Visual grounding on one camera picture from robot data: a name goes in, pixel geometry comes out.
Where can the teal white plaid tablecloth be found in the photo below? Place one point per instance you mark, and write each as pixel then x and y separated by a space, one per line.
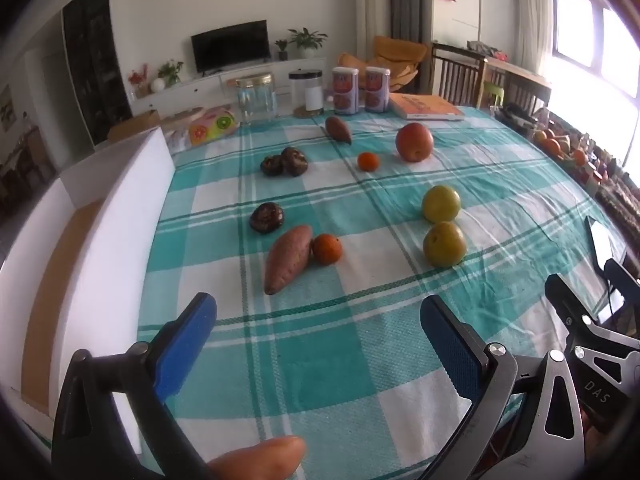
pixel 338 357

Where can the small sweet potato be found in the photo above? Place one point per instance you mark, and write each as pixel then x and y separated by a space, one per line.
pixel 338 130

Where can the yellow green pear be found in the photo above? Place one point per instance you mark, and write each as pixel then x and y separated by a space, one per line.
pixel 441 203
pixel 444 245

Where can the green potted plant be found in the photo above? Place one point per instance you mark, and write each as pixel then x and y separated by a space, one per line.
pixel 307 43

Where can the orange beanbag cushion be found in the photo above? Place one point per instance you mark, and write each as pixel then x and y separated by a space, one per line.
pixel 401 57

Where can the red food can right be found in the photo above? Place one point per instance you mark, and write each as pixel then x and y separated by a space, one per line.
pixel 377 91

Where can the small orange tangerine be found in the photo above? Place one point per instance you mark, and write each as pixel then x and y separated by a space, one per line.
pixel 368 162

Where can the clear jar black lid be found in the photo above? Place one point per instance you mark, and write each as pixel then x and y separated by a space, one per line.
pixel 306 92

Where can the orange book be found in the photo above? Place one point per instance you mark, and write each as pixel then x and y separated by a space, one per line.
pixel 423 107

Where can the red flower vase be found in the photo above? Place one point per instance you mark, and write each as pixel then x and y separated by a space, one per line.
pixel 139 80

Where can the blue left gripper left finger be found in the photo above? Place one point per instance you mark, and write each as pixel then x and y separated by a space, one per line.
pixel 176 347

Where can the large sweet potato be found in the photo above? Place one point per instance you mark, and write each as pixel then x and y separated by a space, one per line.
pixel 287 258

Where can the black television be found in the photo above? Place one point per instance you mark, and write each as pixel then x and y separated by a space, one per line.
pixel 231 45

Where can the red apple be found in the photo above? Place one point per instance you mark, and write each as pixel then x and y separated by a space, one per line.
pixel 414 142

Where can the clear glass jar gold lid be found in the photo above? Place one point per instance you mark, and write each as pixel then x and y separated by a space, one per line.
pixel 257 98

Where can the white tv cabinet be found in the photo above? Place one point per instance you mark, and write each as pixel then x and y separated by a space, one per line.
pixel 219 89

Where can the person's left hand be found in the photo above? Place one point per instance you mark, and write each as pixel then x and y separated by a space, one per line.
pixel 274 459

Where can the fruit pile on side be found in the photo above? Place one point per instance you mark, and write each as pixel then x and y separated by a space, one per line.
pixel 558 147

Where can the fruit pattern cushion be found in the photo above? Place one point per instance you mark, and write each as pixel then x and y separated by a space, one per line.
pixel 216 123

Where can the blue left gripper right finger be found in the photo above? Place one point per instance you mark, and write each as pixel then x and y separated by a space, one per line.
pixel 457 346

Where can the dark water chestnut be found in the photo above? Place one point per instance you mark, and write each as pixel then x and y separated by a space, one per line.
pixel 294 161
pixel 267 218
pixel 272 166

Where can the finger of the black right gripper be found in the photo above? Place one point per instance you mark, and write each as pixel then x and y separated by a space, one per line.
pixel 622 280
pixel 569 308

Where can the dark water chestnut front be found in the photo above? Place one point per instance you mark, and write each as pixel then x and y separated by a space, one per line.
pixel 267 218

